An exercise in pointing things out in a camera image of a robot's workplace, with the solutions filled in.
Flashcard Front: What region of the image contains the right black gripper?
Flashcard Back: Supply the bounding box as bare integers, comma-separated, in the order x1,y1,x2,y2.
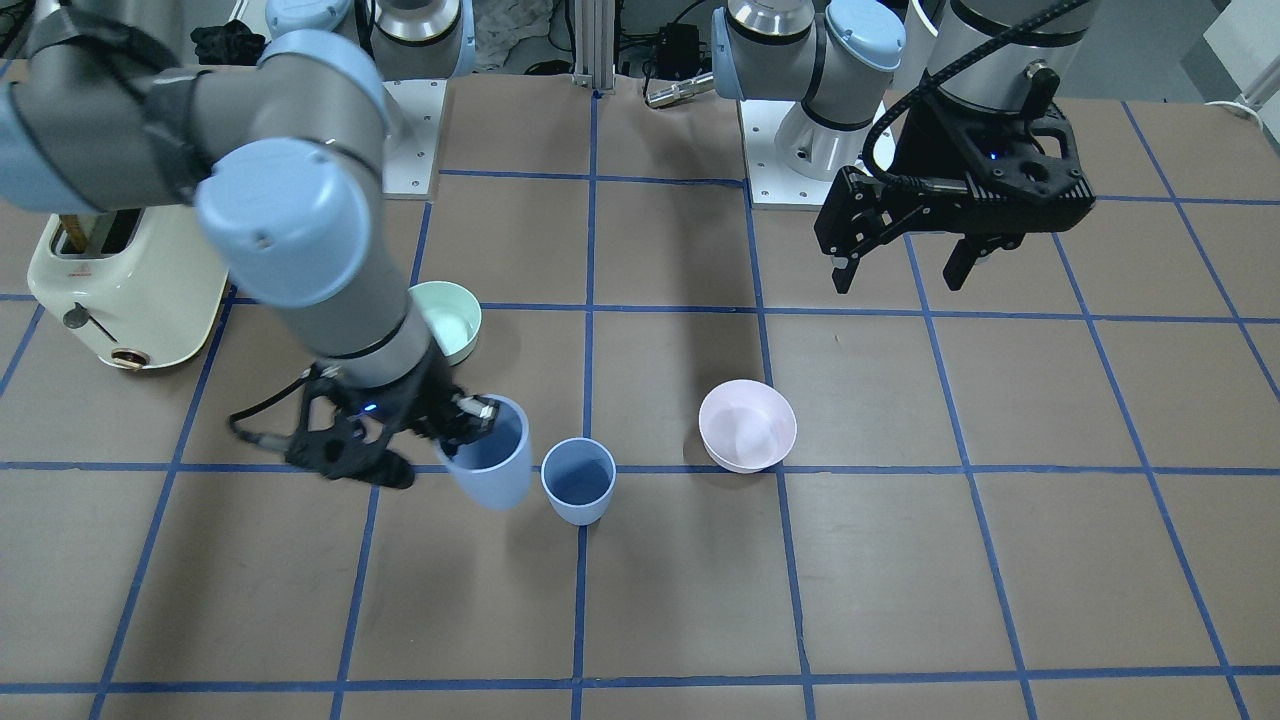
330,345,502,446

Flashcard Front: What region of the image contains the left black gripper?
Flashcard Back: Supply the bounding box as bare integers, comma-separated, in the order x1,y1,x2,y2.
814,167,993,295

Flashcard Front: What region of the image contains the blue cup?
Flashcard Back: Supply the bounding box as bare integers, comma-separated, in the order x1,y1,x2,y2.
540,437,617,527
435,395,532,511

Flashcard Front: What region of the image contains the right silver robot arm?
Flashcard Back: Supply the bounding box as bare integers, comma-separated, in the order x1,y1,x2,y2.
3,1,499,445

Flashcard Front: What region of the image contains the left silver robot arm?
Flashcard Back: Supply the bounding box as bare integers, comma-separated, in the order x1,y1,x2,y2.
645,1,1096,293

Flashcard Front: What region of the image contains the mint green bowl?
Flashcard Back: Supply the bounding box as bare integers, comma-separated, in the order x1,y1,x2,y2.
410,281,483,366

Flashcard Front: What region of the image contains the pink bowl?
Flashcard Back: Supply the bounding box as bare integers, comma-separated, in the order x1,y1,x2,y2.
698,379,797,474

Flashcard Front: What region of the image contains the cream toaster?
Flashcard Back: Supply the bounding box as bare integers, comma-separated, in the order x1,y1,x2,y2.
27,205,228,372

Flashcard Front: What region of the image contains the bread slice in toaster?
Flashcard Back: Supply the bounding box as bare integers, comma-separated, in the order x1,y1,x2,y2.
58,213,95,255

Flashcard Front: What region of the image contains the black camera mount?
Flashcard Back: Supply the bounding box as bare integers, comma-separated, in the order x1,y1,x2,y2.
865,61,1097,236
227,363,416,489

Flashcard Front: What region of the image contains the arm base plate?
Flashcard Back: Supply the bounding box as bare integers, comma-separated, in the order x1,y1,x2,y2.
383,79,448,201
739,100,870,211

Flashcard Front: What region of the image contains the aluminium frame post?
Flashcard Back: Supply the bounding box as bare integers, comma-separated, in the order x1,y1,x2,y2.
567,0,617,96

